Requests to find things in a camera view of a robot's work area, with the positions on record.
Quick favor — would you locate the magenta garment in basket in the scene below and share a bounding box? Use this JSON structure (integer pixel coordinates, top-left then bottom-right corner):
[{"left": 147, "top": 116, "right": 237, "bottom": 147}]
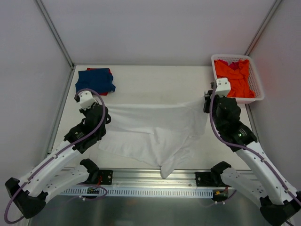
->
[{"left": 229, "top": 62, "right": 239, "bottom": 70}]

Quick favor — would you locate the aluminium mounting rail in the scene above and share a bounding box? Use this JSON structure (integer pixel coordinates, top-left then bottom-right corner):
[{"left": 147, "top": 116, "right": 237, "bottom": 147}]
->
[{"left": 58, "top": 168, "right": 259, "bottom": 190}]

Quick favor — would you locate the white t shirt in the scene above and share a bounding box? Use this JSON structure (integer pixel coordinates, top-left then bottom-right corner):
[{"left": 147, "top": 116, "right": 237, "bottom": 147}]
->
[{"left": 98, "top": 98, "right": 208, "bottom": 178}]

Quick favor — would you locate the white slotted cable duct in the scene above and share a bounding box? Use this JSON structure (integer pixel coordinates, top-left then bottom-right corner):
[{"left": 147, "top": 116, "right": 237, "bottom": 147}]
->
[{"left": 61, "top": 186, "right": 214, "bottom": 199}]

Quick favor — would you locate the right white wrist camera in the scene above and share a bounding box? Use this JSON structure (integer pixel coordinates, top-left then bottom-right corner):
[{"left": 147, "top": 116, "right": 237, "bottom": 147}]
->
[{"left": 211, "top": 78, "right": 231, "bottom": 97}]

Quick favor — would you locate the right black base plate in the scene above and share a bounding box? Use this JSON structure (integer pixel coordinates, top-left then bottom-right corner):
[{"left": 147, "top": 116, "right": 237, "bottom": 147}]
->
[{"left": 195, "top": 171, "right": 226, "bottom": 187}]

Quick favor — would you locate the white plastic basket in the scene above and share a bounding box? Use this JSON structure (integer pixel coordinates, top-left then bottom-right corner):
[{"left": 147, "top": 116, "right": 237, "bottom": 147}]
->
[{"left": 211, "top": 54, "right": 264, "bottom": 104}]

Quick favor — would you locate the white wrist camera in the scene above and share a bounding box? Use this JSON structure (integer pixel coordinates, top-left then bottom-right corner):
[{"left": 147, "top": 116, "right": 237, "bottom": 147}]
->
[
  {"left": 211, "top": 78, "right": 231, "bottom": 97},
  {"left": 75, "top": 90, "right": 97, "bottom": 110}
]

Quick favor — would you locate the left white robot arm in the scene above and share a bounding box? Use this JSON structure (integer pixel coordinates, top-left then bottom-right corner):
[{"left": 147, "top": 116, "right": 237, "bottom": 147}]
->
[{"left": 5, "top": 103, "right": 111, "bottom": 219}]

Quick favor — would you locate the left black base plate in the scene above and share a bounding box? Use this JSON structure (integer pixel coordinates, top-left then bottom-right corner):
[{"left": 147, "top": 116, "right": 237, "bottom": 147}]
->
[{"left": 89, "top": 169, "right": 113, "bottom": 185}]

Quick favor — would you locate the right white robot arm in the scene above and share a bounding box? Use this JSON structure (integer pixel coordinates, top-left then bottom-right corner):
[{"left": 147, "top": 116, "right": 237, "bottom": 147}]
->
[{"left": 204, "top": 90, "right": 301, "bottom": 226}]

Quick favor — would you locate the folded blue t shirt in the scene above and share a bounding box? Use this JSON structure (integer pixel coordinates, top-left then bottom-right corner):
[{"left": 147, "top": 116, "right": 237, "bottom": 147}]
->
[{"left": 75, "top": 68, "right": 116, "bottom": 93}]

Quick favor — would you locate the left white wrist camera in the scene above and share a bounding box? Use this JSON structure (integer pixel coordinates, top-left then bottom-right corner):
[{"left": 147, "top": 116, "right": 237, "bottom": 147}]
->
[{"left": 75, "top": 90, "right": 97, "bottom": 110}]

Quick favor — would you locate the folded red t shirt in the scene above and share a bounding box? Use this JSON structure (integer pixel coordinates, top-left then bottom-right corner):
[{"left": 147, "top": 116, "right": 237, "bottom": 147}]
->
[{"left": 87, "top": 67, "right": 111, "bottom": 96}]

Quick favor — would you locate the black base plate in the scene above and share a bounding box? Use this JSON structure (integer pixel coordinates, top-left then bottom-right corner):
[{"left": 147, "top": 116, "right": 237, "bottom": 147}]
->
[
  {"left": 89, "top": 169, "right": 113, "bottom": 185},
  {"left": 195, "top": 171, "right": 226, "bottom": 187}
]

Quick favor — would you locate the orange t shirt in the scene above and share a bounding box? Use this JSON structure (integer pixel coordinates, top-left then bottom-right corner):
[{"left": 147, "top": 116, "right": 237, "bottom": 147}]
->
[{"left": 214, "top": 59, "right": 255, "bottom": 98}]

